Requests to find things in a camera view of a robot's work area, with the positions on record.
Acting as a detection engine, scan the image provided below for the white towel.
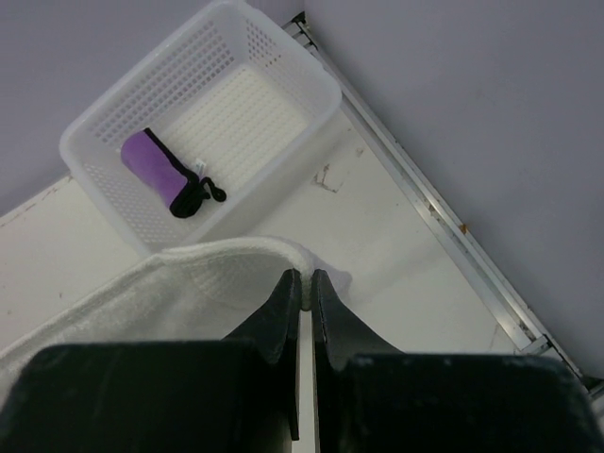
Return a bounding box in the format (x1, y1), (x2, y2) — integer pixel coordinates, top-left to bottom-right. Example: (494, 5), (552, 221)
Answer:
(1, 237), (352, 393)

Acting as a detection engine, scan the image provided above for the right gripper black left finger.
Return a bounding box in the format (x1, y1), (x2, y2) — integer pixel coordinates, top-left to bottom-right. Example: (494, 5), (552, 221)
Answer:
(226, 269), (302, 442)

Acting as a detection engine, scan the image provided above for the purple microfiber towel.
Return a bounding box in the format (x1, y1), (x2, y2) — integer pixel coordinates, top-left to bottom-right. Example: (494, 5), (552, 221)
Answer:
(120, 127), (227, 219)

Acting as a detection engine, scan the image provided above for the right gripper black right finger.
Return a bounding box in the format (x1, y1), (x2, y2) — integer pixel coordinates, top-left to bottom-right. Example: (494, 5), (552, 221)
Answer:
(310, 270), (400, 452)

